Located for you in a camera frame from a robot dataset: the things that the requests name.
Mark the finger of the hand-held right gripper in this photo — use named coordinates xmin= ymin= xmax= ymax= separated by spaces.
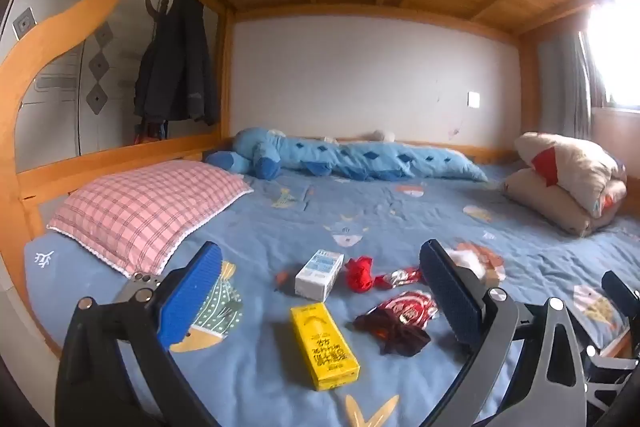
xmin=601 ymin=271 xmax=640 ymax=329
xmin=582 ymin=343 xmax=640 ymax=413

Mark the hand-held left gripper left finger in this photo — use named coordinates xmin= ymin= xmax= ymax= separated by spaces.
xmin=55 ymin=241 xmax=223 ymax=427

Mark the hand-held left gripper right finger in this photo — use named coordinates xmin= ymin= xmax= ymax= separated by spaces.
xmin=419 ymin=239 xmax=588 ymax=427

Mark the red cloth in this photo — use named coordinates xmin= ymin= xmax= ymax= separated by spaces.
xmin=345 ymin=256 xmax=376 ymax=294

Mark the white milk carton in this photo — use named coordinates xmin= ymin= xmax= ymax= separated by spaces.
xmin=294 ymin=249 xmax=346 ymax=304

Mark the white crumpled tissue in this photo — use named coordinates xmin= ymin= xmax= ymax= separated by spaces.
xmin=444 ymin=248 xmax=487 ymax=280

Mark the red white snack wrapper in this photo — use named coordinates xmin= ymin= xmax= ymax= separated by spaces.
xmin=367 ymin=289 xmax=440 ymax=325

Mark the red silver candy wrapper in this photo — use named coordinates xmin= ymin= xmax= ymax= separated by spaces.
xmin=374 ymin=268 xmax=427 ymax=291

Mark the dark red crumpled wrapper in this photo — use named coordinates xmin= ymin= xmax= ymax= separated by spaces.
xmin=354 ymin=309 xmax=432 ymax=356

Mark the pink plaid pillow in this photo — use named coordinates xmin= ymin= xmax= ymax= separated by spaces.
xmin=46 ymin=159 xmax=255 ymax=278

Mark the folded beige red quilt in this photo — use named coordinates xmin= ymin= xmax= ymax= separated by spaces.
xmin=502 ymin=132 xmax=628 ymax=238

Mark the yellow drink carton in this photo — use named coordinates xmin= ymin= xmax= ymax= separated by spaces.
xmin=290 ymin=302 xmax=361 ymax=392

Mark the blue printed bed sheet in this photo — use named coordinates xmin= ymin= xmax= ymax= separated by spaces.
xmin=24 ymin=159 xmax=640 ymax=427

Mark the red blue hanging bag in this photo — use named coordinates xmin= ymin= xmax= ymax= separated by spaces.
xmin=132 ymin=121 xmax=167 ymax=146

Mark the long blue plush toy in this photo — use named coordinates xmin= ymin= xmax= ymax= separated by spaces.
xmin=205 ymin=127 xmax=490 ymax=182

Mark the grey curtain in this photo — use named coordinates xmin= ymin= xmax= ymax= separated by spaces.
xmin=537 ymin=31 xmax=608 ymax=140

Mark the dark hanging jacket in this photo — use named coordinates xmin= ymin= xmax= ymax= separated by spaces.
xmin=133 ymin=0 xmax=221 ymax=128

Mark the white wardrobe with diamond pattern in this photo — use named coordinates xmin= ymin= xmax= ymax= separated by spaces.
xmin=0 ymin=0 xmax=224 ymax=158

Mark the bright window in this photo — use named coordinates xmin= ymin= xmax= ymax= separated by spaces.
xmin=565 ymin=0 xmax=640 ymax=112

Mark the grey wall socket panel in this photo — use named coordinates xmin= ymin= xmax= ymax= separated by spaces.
xmin=13 ymin=7 xmax=39 ymax=40

